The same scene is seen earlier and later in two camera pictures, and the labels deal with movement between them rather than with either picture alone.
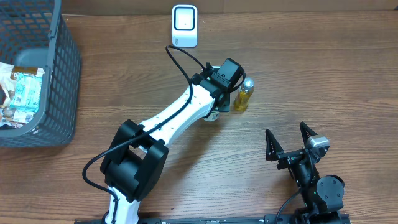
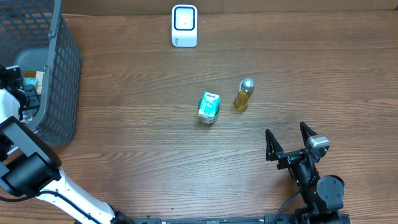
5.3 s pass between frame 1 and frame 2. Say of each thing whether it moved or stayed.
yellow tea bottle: stayed
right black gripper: stayed
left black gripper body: moved
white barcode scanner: stayed
